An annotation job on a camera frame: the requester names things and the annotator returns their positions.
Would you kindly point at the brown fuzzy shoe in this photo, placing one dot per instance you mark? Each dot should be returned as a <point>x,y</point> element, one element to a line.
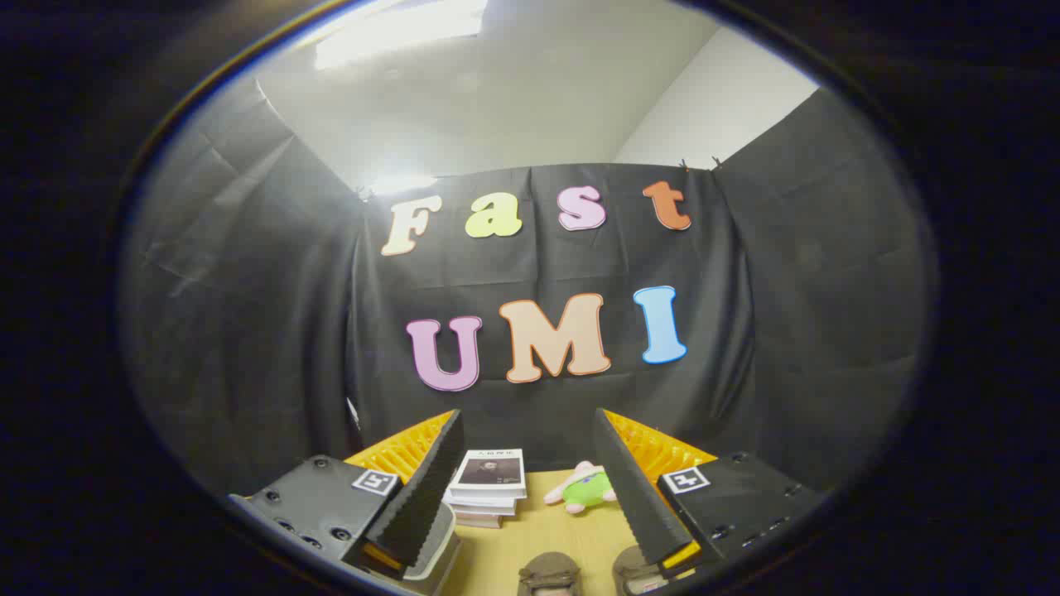
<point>631,567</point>
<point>548,571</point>

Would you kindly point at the black backdrop cloth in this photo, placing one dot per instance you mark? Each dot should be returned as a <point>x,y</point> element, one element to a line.
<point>787,331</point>

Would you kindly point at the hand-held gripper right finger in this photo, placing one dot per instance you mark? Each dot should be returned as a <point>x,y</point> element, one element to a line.
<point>633,488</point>

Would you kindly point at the white book with portrait cover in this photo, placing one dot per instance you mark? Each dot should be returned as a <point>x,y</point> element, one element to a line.
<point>490,473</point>

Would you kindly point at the ceiling light panel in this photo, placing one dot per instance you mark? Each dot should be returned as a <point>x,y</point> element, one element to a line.
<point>389,33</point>

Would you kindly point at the pale pink book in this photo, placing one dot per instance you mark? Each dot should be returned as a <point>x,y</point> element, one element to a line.
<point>479,520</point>

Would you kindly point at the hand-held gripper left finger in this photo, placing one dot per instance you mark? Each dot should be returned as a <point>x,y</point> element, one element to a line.
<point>426,488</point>

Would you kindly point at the plain white book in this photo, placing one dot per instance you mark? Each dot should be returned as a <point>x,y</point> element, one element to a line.
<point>480,503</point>

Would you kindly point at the green and pink plush toy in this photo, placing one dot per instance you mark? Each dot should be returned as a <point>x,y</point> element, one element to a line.
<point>588,490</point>

